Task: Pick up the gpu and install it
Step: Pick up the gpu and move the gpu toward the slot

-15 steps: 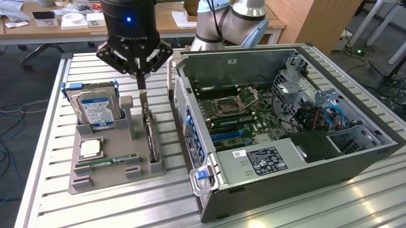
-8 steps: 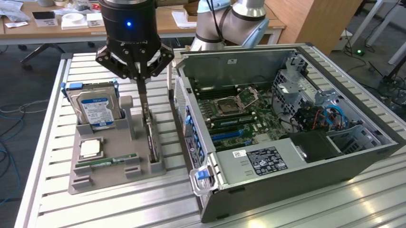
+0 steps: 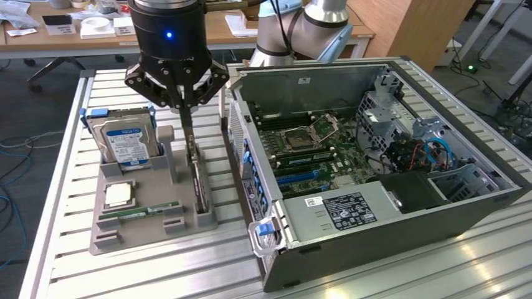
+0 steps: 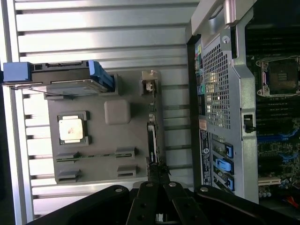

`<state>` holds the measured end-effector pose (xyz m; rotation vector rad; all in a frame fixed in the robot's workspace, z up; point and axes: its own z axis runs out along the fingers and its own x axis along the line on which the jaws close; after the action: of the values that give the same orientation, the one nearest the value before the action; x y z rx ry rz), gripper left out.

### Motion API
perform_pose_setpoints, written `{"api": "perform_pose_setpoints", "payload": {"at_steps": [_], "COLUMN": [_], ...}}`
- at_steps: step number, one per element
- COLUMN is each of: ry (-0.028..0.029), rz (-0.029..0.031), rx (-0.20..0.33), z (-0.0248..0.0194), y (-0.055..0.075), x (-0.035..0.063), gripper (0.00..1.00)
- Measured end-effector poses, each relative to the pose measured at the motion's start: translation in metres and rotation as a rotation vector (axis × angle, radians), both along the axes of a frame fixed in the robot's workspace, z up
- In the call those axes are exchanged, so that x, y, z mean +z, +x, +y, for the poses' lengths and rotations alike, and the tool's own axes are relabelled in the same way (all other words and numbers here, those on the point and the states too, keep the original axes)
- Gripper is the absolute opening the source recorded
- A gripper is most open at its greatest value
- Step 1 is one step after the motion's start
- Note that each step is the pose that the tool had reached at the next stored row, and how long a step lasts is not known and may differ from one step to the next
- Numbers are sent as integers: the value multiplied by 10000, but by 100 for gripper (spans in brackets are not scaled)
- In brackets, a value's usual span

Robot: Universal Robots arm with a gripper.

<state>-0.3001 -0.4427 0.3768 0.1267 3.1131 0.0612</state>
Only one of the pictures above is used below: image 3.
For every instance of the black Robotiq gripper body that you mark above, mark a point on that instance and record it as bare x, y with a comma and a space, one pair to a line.
169, 46

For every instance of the clear plastic bags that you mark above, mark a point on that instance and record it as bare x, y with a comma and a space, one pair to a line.
16, 14

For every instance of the silver CPU chip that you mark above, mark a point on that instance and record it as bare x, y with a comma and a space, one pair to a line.
117, 194

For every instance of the green lit device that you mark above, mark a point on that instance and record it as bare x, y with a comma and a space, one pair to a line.
471, 68

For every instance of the open dark grey PC case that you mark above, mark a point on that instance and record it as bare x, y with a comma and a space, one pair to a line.
373, 249

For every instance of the wooden cabinet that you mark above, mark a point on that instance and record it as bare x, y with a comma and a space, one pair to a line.
415, 28

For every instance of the metal disk bay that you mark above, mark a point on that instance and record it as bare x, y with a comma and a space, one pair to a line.
469, 183

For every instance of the white labelled box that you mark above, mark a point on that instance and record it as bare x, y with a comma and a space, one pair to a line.
123, 26

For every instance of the grey parts rack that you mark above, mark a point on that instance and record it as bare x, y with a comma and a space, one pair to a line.
165, 230

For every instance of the black topped white box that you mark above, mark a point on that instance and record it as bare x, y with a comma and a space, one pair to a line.
59, 23

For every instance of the long wooden desk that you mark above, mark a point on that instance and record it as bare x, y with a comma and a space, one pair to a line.
187, 37

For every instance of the perforated metal drive cage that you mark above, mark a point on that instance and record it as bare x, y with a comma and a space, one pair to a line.
377, 124

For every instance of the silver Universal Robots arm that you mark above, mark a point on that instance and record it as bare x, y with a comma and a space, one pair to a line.
320, 18

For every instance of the black graphics card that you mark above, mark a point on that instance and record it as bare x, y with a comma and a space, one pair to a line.
199, 180

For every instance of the green RAM stick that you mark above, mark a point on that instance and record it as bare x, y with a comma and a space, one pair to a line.
137, 211

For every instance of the black chair base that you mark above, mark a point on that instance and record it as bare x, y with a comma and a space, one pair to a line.
53, 67

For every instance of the green motherboard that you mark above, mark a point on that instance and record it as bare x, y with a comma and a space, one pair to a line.
344, 162

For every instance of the red and white card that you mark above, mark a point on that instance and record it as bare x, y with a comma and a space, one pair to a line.
20, 32

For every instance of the stack of white papers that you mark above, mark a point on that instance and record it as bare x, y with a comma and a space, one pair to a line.
240, 28

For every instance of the white table frame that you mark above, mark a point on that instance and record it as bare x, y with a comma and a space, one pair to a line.
496, 28

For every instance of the CPU socket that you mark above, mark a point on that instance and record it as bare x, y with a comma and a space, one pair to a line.
300, 140

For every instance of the flat white box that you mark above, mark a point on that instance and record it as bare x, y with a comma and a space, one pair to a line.
97, 35

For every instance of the grey power supply unit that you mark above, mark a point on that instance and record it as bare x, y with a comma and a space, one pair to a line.
299, 224

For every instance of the blue case latch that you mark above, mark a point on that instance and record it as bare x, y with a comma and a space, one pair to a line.
263, 231

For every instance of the white tape roll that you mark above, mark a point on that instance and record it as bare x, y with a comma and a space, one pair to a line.
95, 23

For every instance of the hard disk in blue caddy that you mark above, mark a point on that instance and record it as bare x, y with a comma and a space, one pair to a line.
124, 140

